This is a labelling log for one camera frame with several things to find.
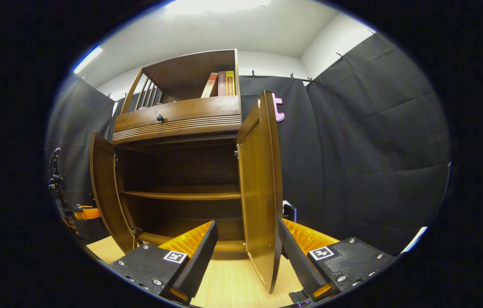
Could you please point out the wooden cabinet shelf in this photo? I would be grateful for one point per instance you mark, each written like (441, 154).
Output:
(181, 195)

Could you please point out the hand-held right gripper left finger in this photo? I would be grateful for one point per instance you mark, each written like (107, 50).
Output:
(198, 265)

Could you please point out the wooden double-door shoe cabinet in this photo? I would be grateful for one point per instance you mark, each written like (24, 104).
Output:
(181, 128)

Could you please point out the yellow book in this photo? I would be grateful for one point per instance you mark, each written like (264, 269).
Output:
(230, 83)

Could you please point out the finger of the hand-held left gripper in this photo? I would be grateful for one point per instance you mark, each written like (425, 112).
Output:
(89, 213)

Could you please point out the black backdrop cloth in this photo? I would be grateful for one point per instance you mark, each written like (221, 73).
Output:
(374, 149)

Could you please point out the blue book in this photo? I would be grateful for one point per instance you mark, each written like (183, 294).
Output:
(290, 212)

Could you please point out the wooden cabinet door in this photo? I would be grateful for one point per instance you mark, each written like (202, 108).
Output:
(258, 192)
(104, 192)

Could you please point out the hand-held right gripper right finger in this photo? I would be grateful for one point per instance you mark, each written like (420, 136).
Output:
(297, 261)

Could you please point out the tan book with red spine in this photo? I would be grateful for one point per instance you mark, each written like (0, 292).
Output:
(210, 85)

